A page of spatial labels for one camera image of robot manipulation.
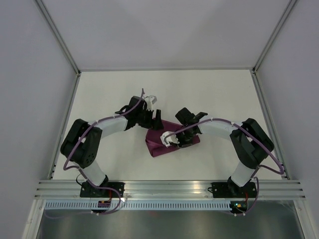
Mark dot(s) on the right aluminium frame post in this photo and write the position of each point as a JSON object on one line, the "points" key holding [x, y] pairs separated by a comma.
{"points": [[275, 33]]}

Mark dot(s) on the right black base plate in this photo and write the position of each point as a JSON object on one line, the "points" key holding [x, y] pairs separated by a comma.
{"points": [[221, 190]]}

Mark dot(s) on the purple cloth napkin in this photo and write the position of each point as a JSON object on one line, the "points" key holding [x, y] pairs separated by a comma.
{"points": [[155, 145]]}

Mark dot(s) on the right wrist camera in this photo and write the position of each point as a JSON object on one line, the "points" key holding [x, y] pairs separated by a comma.
{"points": [[169, 138]]}

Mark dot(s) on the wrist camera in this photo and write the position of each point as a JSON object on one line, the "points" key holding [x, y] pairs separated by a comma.
{"points": [[169, 138], [150, 101]]}

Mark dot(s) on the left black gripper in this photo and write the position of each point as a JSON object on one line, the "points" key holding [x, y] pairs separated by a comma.
{"points": [[156, 124]]}

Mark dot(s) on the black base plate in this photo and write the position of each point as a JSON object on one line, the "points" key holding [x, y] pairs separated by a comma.
{"points": [[221, 190], [88, 191]]}

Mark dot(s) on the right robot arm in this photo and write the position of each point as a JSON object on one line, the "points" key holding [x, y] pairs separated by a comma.
{"points": [[249, 140]]}

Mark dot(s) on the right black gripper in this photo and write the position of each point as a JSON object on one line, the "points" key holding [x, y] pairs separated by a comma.
{"points": [[182, 144]]}

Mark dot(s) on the aluminium frame post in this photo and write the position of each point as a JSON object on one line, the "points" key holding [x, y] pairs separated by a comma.
{"points": [[57, 35], [275, 33]]}

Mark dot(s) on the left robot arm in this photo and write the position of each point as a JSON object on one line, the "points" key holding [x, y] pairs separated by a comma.
{"points": [[80, 146]]}

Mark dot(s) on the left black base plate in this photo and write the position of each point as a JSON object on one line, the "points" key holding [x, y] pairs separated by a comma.
{"points": [[88, 191]]}

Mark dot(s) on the aluminium front rail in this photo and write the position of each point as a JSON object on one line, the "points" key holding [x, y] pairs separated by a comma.
{"points": [[271, 190]]}

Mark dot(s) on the white slotted cable duct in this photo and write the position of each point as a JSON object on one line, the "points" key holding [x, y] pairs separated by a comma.
{"points": [[142, 205]]}

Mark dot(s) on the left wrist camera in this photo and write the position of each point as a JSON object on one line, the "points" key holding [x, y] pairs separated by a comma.
{"points": [[150, 101]]}

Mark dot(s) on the left aluminium frame post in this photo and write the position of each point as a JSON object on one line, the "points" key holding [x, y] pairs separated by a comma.
{"points": [[57, 35]]}

